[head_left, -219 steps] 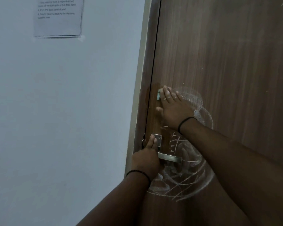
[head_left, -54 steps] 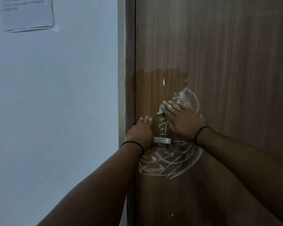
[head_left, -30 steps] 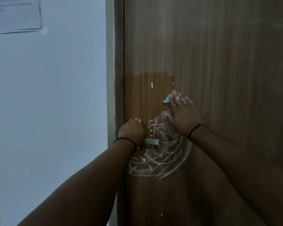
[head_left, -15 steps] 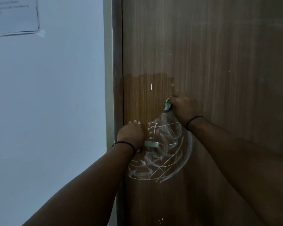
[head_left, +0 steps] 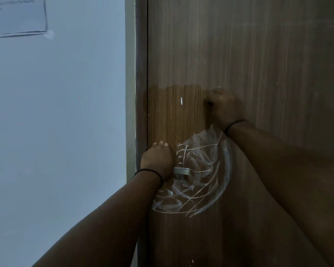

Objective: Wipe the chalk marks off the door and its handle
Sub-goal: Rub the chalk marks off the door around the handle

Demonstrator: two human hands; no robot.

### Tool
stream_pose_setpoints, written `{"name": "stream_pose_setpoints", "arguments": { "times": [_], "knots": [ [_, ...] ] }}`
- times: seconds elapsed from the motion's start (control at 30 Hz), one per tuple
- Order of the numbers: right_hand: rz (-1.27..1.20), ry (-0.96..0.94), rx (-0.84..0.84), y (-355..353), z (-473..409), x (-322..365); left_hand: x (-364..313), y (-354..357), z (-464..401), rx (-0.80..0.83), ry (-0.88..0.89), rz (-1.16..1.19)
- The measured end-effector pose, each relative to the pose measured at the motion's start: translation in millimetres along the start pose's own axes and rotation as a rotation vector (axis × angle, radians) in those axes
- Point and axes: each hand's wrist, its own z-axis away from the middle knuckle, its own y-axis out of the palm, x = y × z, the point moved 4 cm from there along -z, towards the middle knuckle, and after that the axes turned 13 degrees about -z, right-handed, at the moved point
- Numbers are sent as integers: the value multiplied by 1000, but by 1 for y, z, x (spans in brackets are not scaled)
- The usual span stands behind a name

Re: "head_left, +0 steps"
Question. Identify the person's left hand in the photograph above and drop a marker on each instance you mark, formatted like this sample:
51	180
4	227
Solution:
157	159

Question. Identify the person's right hand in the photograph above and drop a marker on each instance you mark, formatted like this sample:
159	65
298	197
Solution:
226	108

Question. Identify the brown wooden door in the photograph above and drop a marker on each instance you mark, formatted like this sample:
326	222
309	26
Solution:
281	52

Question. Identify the person's left forearm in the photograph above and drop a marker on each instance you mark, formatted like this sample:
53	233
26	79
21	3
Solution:
100	222

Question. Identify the person's right forearm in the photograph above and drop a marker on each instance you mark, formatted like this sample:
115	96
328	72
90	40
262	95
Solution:
292	177

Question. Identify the black wristband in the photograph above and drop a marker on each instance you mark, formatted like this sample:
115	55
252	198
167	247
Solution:
235	122
149	170

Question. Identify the brown door frame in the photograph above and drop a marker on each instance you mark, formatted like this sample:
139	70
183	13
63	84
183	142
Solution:
140	66

